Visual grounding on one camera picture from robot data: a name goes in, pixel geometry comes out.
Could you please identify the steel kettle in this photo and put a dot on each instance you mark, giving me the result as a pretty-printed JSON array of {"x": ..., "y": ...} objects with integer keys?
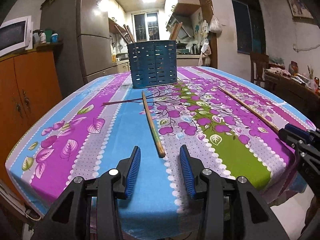
[{"x": 194, "y": 48}]

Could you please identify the blue perforated utensil holder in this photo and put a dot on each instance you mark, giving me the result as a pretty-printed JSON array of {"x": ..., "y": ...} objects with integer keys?
[{"x": 152, "y": 65}]

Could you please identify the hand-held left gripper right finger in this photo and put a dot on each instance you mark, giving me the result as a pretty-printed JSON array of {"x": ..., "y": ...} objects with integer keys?
[{"x": 188, "y": 172}]

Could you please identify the white bottle red label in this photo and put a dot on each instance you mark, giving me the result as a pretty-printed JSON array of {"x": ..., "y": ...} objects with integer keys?
[{"x": 43, "y": 37}]

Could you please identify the oil bottle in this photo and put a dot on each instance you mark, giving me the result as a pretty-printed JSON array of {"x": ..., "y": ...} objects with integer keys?
[{"x": 114, "y": 55}]

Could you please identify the hanging cloth bags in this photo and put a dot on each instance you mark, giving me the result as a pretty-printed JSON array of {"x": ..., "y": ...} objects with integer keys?
[{"x": 205, "y": 52}]

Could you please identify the steel range hood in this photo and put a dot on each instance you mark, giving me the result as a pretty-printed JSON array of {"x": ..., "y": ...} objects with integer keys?
[{"x": 187, "y": 31}]

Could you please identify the wooden side table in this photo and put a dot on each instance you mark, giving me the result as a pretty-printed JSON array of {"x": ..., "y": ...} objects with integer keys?
[{"x": 292, "y": 92}]

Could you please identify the white plastic bag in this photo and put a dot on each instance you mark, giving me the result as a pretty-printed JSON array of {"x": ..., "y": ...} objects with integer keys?
[{"x": 215, "y": 25}]

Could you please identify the small wall cabinet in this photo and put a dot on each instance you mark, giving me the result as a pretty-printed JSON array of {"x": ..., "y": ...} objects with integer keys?
[{"x": 112, "y": 26}]

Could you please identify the white microwave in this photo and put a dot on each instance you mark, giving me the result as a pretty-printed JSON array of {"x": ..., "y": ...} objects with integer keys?
[{"x": 13, "y": 36}]

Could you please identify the wooden chair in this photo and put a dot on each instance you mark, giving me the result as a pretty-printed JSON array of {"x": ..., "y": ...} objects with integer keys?
[{"x": 258, "y": 67}]

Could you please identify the orange wooden cabinet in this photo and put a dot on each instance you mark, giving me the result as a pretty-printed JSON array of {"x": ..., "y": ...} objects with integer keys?
[{"x": 30, "y": 92}]

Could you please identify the green box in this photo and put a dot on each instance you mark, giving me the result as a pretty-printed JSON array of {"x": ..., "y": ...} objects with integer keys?
[{"x": 48, "y": 35}]

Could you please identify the wall cabinet over hood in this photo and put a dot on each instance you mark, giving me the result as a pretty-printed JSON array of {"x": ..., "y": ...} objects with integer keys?
[{"x": 186, "y": 7}]

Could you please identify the black wok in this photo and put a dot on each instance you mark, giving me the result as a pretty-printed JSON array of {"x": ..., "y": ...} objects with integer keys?
[{"x": 182, "y": 45}]

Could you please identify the kitchen window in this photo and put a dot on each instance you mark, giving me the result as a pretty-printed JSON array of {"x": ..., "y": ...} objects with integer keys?
[{"x": 145, "y": 27}]

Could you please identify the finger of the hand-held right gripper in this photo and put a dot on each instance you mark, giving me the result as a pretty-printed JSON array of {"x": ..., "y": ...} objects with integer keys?
[
  {"x": 295, "y": 129},
  {"x": 287, "y": 136}
]

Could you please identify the person's right forearm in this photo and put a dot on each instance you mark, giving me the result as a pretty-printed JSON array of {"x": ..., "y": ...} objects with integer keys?
[{"x": 313, "y": 212}]

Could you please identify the dark curtained window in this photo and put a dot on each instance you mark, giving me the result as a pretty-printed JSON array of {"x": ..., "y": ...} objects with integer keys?
[{"x": 247, "y": 20}]

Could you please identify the wooden chopstick green print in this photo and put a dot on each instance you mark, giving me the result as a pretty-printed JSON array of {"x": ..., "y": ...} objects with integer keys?
[{"x": 153, "y": 127}]

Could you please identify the white cloth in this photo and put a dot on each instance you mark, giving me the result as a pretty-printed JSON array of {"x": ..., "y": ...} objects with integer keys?
[{"x": 277, "y": 71}]

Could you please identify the grey refrigerator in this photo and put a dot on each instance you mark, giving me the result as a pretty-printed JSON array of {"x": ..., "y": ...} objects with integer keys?
[{"x": 75, "y": 30}]

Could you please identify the framed picture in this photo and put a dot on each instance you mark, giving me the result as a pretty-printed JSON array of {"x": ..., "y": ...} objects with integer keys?
[{"x": 298, "y": 6}]

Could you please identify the brown vase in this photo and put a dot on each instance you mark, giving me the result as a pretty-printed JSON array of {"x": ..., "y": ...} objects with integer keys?
[{"x": 293, "y": 67}]

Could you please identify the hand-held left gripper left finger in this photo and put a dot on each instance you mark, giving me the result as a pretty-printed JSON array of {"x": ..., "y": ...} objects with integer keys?
[{"x": 132, "y": 172}]

